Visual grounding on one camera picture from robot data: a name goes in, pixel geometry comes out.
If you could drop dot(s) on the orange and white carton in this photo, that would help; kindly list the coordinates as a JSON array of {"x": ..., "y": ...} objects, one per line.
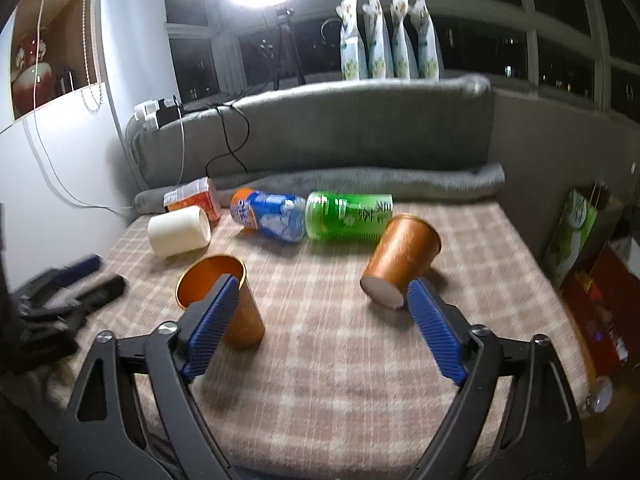
[{"x": 190, "y": 197}]

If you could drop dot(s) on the green gift bag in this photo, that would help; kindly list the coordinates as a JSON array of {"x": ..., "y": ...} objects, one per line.
[{"x": 575, "y": 240}]

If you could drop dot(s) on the grey rolled blanket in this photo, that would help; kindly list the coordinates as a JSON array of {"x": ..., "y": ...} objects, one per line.
[{"x": 350, "y": 182}]

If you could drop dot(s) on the round silver object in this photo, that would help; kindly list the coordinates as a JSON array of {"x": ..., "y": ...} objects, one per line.
[{"x": 600, "y": 395}]

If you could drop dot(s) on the black power adapter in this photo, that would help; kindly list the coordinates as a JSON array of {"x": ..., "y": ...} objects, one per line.
[{"x": 169, "y": 114}]

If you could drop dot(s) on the black tripod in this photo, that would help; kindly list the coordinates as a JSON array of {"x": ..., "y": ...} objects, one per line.
[{"x": 287, "y": 55}]

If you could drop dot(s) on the red cardboard box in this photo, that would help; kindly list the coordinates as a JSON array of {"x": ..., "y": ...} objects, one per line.
[{"x": 607, "y": 305}]

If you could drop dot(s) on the white cup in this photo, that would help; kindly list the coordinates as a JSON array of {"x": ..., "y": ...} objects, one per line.
[{"x": 179, "y": 230}]

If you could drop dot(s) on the blue printed bottle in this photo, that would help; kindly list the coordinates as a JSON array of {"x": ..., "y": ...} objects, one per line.
[{"x": 270, "y": 215}]

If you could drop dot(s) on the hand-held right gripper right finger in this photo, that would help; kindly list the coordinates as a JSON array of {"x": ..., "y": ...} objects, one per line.
[{"x": 436, "y": 332}]

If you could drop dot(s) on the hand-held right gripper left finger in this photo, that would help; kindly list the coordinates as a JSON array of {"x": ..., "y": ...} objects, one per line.
[{"x": 212, "y": 327}]

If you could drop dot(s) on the green tea bottle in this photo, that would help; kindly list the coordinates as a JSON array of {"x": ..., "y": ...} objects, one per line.
[{"x": 345, "y": 217}]

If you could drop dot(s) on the white power strip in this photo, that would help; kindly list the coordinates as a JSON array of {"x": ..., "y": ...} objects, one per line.
[{"x": 147, "y": 115}]

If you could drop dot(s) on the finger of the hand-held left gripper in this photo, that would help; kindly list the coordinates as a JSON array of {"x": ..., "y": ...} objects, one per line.
[
  {"x": 82, "y": 266},
  {"x": 102, "y": 290}
]

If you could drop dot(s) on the wall poster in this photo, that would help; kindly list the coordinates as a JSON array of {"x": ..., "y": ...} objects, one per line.
[{"x": 55, "y": 45}]

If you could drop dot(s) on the orange metal cup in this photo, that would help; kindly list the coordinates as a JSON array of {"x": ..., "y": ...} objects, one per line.
[
  {"x": 245, "y": 320},
  {"x": 400, "y": 255}
]

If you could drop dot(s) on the white green printed pouch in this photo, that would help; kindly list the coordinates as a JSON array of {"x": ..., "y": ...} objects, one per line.
[
  {"x": 351, "y": 45},
  {"x": 426, "y": 45},
  {"x": 376, "y": 42},
  {"x": 401, "y": 45}
]

